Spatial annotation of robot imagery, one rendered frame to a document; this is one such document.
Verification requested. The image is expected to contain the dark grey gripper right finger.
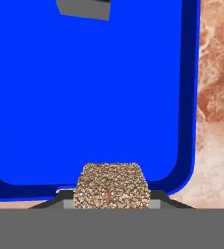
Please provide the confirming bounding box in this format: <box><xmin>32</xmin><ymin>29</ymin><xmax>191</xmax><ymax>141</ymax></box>
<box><xmin>148</xmin><ymin>189</ymin><xmax>196</xmax><ymax>210</ymax></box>

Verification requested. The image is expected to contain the grey milk carton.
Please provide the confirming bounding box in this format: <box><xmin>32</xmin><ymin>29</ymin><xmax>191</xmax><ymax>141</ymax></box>
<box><xmin>55</xmin><ymin>0</ymin><xmax>112</xmax><ymax>22</ymax></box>

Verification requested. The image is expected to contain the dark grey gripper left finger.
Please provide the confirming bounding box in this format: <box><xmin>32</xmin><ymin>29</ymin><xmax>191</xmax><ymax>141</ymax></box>
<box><xmin>28</xmin><ymin>189</ymin><xmax>75</xmax><ymax>210</ymax></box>

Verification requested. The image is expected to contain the blue tray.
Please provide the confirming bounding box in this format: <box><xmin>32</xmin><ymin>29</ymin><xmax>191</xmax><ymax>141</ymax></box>
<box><xmin>0</xmin><ymin>0</ymin><xmax>202</xmax><ymax>202</ymax></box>

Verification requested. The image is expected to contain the brown speckled sugar cube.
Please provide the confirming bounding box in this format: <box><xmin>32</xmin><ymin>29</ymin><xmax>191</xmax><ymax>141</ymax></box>
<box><xmin>72</xmin><ymin>162</ymin><xmax>151</xmax><ymax>210</ymax></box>

